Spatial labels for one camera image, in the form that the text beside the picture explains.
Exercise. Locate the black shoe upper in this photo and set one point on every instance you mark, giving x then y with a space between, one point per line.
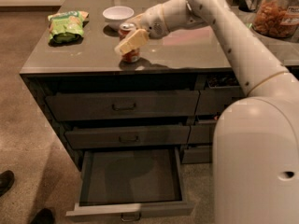
6 181

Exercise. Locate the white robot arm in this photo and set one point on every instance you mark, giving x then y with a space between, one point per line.
256 140

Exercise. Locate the open bottom left drawer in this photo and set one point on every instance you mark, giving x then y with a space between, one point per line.
131 184

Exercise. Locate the grey drawer cabinet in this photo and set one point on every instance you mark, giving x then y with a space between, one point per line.
90 65

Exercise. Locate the top right drawer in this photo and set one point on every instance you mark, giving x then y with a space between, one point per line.
217 91

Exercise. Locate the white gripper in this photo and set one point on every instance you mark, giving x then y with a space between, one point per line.
151 20

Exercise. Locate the red coke can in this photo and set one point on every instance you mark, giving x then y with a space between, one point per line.
124 30

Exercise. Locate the black shoe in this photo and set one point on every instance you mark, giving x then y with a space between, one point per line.
44 216
6 181

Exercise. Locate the top left drawer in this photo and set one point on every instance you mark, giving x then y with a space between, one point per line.
122 105

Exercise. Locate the black shoe lower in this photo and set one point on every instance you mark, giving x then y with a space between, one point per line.
44 216

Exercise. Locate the green chip bag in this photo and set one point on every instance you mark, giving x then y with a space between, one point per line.
66 27

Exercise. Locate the bottom right drawer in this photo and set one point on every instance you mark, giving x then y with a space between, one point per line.
199 154

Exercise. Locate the white bowl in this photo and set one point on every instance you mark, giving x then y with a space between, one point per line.
115 16

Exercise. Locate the middle left drawer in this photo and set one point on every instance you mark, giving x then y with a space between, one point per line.
134 136

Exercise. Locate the middle right drawer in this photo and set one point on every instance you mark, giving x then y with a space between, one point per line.
203 129

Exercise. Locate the glass jar of snacks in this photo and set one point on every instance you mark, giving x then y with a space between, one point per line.
277 18

